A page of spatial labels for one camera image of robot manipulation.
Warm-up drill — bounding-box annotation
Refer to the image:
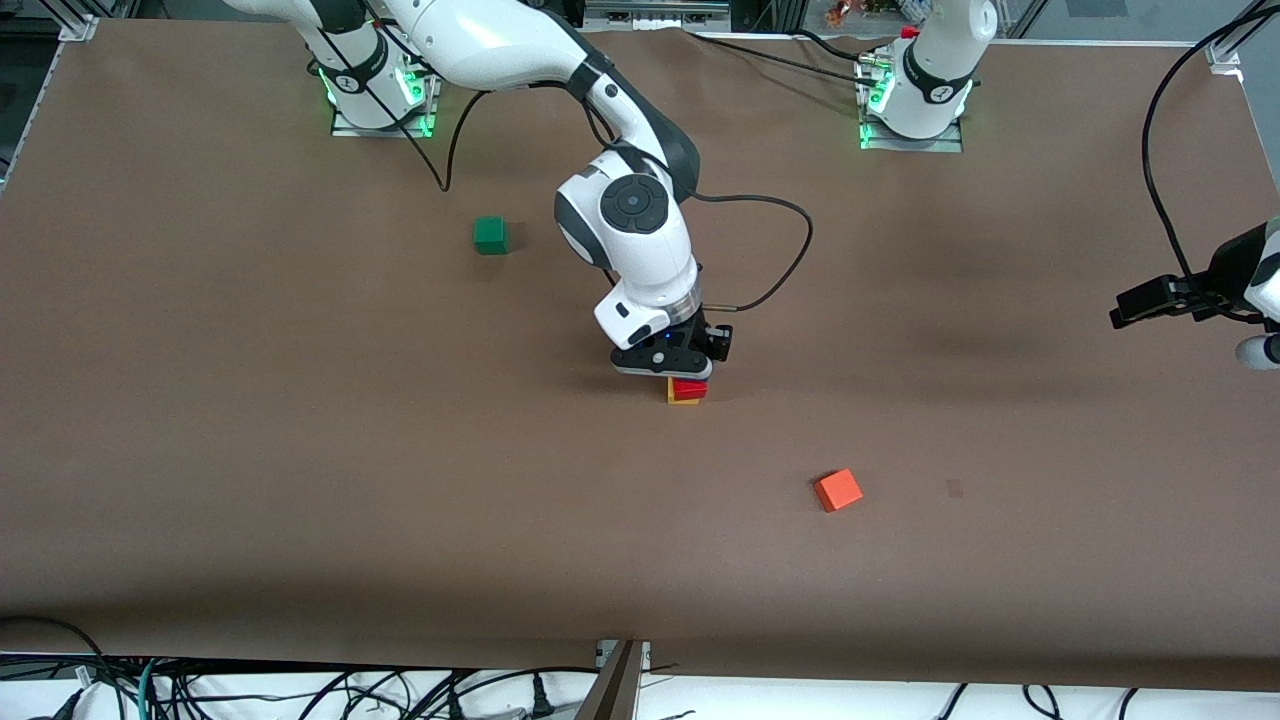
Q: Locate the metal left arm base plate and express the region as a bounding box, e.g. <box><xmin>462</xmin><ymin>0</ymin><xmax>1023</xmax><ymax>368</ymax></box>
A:
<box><xmin>857</xmin><ymin>58</ymin><xmax>965</xmax><ymax>154</ymax></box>

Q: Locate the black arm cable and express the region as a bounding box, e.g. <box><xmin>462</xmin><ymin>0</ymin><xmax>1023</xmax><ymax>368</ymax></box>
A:
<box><xmin>1142</xmin><ymin>3</ymin><xmax>1280</xmax><ymax>324</ymax></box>
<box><xmin>439</xmin><ymin>84</ymin><xmax>814</xmax><ymax>314</ymax></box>

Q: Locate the orange block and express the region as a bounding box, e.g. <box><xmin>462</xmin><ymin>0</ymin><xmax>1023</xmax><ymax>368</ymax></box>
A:
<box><xmin>813</xmin><ymin>468</ymin><xmax>864</xmax><ymax>514</ymax></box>

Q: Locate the dark metal beam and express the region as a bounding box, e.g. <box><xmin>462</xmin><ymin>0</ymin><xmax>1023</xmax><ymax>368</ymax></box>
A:
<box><xmin>572</xmin><ymin>641</ymin><xmax>647</xmax><ymax>720</ymax></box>

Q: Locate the small metal bracket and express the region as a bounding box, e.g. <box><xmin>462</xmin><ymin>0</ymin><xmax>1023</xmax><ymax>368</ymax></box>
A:
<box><xmin>596</xmin><ymin>639</ymin><xmax>652</xmax><ymax>674</ymax></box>

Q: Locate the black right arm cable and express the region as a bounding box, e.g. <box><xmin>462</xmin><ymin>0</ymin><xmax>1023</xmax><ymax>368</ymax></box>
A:
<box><xmin>439</xmin><ymin>84</ymin><xmax>814</xmax><ymax>314</ymax></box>

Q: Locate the aluminium frame profile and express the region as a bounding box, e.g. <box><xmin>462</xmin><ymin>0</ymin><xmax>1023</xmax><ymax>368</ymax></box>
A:
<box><xmin>1204</xmin><ymin>0</ymin><xmax>1280</xmax><ymax>73</ymax></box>

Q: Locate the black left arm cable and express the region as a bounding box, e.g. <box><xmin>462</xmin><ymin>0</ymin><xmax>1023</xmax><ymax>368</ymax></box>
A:
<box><xmin>1142</xmin><ymin>3</ymin><xmax>1280</xmax><ymax>324</ymax></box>

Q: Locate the grey power strip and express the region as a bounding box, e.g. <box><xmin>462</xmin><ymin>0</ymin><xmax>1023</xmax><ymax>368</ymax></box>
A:
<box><xmin>584</xmin><ymin>0</ymin><xmax>733</xmax><ymax>27</ymax></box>

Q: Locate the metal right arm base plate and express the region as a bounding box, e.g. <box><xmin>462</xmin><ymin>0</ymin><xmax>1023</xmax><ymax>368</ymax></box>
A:
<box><xmin>331</xmin><ymin>44</ymin><xmax>438</xmax><ymax>140</ymax></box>

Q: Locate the black base cable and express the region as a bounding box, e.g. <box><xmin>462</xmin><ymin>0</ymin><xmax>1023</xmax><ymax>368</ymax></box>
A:
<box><xmin>685</xmin><ymin>29</ymin><xmax>883</xmax><ymax>87</ymax></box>

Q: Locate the brown table cover sheet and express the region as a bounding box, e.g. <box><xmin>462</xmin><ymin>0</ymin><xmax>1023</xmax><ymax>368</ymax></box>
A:
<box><xmin>0</xmin><ymin>18</ymin><xmax>1280</xmax><ymax>693</ymax></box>

